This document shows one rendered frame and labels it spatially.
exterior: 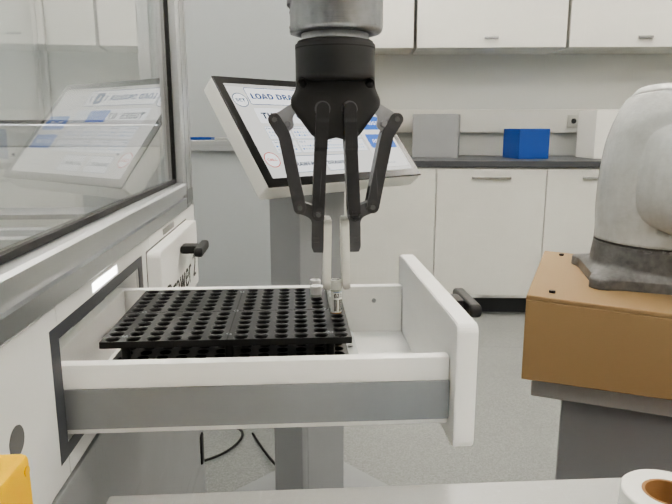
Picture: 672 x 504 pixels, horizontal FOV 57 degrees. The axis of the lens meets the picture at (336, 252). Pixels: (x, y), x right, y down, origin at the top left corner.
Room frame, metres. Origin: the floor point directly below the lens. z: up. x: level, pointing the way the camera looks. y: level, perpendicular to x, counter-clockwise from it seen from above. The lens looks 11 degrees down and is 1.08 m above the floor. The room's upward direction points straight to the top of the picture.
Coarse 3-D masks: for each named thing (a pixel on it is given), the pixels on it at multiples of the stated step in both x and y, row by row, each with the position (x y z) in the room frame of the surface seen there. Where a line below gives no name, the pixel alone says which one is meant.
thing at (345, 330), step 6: (324, 294) 0.67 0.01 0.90; (342, 306) 0.63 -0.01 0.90; (330, 312) 0.61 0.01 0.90; (342, 312) 0.60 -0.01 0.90; (330, 318) 0.58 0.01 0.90; (336, 318) 0.58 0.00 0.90; (342, 318) 0.58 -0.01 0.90; (330, 324) 0.57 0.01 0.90; (336, 324) 0.57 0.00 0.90; (342, 324) 0.57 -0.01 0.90; (348, 324) 0.57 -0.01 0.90; (330, 330) 0.55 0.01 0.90; (336, 330) 0.55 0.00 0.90; (342, 330) 0.56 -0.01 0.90; (348, 330) 0.55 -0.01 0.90; (336, 336) 0.53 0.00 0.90; (342, 336) 0.54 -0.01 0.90; (348, 336) 0.53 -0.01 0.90; (336, 342) 0.53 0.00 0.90; (342, 342) 0.53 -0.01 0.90; (348, 342) 0.53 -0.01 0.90
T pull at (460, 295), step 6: (456, 288) 0.65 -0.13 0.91; (462, 288) 0.65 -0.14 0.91; (450, 294) 0.63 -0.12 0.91; (456, 294) 0.63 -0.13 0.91; (462, 294) 0.63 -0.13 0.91; (468, 294) 0.63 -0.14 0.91; (456, 300) 0.61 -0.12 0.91; (462, 300) 0.61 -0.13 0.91; (468, 300) 0.61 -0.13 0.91; (474, 300) 0.61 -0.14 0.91; (462, 306) 0.61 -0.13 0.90; (468, 306) 0.60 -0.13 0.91; (474, 306) 0.59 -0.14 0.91; (480, 306) 0.59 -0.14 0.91; (468, 312) 0.59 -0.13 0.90; (474, 312) 0.59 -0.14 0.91; (480, 312) 0.59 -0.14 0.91
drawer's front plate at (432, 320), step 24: (408, 264) 0.71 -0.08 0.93; (408, 288) 0.70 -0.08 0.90; (432, 288) 0.59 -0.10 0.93; (408, 312) 0.69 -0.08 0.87; (432, 312) 0.57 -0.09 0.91; (456, 312) 0.51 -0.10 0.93; (408, 336) 0.69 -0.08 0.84; (432, 336) 0.57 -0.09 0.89; (456, 336) 0.48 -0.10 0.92; (456, 360) 0.48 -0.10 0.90; (456, 384) 0.48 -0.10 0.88; (456, 408) 0.48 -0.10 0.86; (456, 432) 0.48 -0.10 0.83
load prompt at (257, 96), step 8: (248, 88) 1.48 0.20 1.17; (256, 88) 1.50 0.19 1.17; (264, 88) 1.52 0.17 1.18; (248, 96) 1.46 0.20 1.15; (256, 96) 1.48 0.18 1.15; (264, 96) 1.50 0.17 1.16; (272, 96) 1.52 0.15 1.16; (280, 96) 1.53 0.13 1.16; (288, 96) 1.55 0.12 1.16; (256, 104) 1.46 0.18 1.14; (264, 104) 1.48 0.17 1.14; (272, 104) 1.50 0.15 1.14; (280, 104) 1.51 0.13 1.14; (288, 104) 1.53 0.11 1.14
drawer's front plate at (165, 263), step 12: (180, 228) 0.96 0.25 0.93; (192, 228) 1.02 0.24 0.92; (168, 240) 0.86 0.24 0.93; (180, 240) 0.91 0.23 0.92; (192, 240) 1.02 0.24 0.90; (156, 252) 0.78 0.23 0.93; (168, 252) 0.82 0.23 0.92; (180, 252) 0.91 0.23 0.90; (156, 264) 0.77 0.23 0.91; (168, 264) 0.82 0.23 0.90; (180, 264) 0.90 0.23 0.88; (192, 264) 1.01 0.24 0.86; (156, 276) 0.77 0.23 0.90; (168, 276) 0.81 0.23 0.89; (180, 276) 0.90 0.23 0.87; (192, 276) 1.00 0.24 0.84
